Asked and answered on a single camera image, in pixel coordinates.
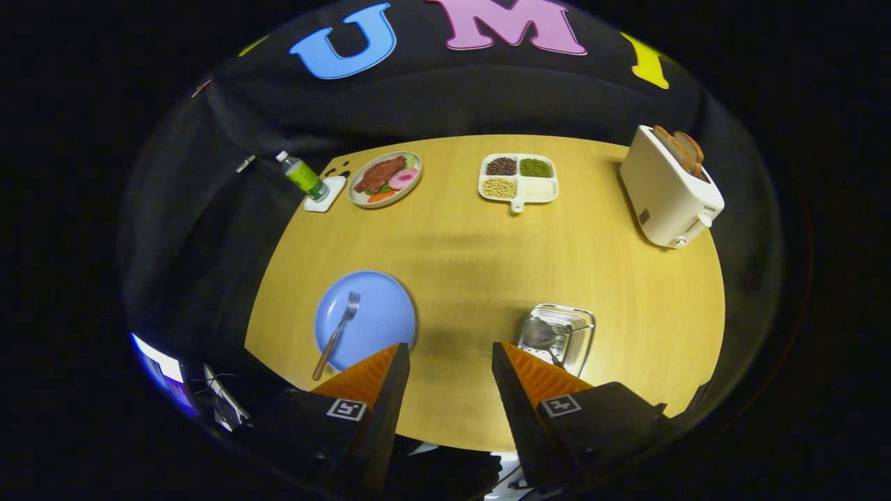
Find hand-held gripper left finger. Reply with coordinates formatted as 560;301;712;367
251;341;411;496

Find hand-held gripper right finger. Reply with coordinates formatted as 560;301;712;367
491;341;672;491

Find clear glass tray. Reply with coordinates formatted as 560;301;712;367
517;303;597;378

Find fork with wooden handle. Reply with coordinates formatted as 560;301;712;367
312;292;361;381

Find blue round plate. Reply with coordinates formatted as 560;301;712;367
314;270;418;372

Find bright monitor screen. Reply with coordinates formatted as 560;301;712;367
131;333;199;417

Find white divided tray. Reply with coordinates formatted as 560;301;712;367
478;153;559;214

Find grey food plate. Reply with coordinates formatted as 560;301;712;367
347;151;423;209

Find white square coaster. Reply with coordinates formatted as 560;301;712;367
303;175;347;213

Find brown steak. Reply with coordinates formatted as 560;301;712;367
354;156;407;194

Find white toaster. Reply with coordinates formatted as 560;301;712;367
620;125;725;250

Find clear bottle with green label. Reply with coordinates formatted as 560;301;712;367
276;151;330;202

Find brown bread slice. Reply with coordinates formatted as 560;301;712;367
653;125;695;175
674;131;705;178

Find spoon with wooden handle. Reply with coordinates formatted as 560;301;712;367
522;317;566;366

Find white cabled device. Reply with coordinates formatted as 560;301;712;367
202;362;251;432

